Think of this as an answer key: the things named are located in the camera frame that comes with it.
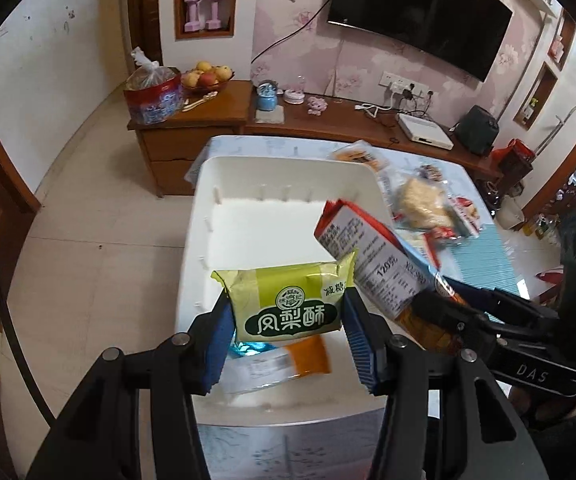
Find white charger cable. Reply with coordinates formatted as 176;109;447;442
355;102;399;118

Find white plastic bin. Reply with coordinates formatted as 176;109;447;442
175;156;403;426

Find person's dark clothing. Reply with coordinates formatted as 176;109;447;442
518;410;576;480

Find small shiny blue packet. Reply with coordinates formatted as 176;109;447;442
228;341;273;359

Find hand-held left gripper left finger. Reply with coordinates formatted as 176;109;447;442
25;292;236;480

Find rice cracker packet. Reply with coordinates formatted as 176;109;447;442
393;172;461;233

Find white domed ornament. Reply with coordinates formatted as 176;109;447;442
284;76;306;106

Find white square coaster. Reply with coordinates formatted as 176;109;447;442
254;107;286;125

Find white wall sockets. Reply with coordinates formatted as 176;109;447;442
379;71;436;101

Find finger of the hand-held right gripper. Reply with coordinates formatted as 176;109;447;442
410;291;511;348
438;275;564;328

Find wooden television cabinet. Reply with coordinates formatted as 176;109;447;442
128;80;504;198

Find red tin in plastic bag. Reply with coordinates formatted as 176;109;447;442
124;47;185;126

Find person's right hand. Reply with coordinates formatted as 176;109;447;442
510;387;576;428

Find red bag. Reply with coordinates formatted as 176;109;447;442
490;139;536;186

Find orange and white snack packet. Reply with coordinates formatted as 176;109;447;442
228;336;333;396

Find white set-top box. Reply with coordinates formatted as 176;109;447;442
397;112;455;151

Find black bag on cabinet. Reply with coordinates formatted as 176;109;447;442
455;105;500;157

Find clear box of cookies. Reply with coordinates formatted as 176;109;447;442
330;141;389;171

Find red and white snack packet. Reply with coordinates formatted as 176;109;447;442
450;195;484;233

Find wooden framed wall niche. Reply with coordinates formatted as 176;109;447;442
174;0;241;41

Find black television cable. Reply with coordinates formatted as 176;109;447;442
250;0;331;63

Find green snack packet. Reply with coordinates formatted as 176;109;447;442
211;250;359;343

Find bowl of fruit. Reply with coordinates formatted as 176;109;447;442
180;61;233;95

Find white bowl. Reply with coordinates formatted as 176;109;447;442
495;195;526;228

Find black flat television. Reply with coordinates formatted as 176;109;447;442
328;0;514;82

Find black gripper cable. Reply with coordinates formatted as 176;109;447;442
0;207;58;426

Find white plastic spoon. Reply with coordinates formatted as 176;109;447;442
183;92;219;111

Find printed tablecloth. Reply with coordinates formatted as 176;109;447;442
185;135;549;480

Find blue snow globe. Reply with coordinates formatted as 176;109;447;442
254;80;279;112

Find dark red snack packet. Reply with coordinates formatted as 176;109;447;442
420;227;464;247

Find pink dumbbell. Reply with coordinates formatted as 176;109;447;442
184;0;204;32
204;0;224;30

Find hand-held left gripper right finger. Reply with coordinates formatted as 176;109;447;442
342;290;559;480

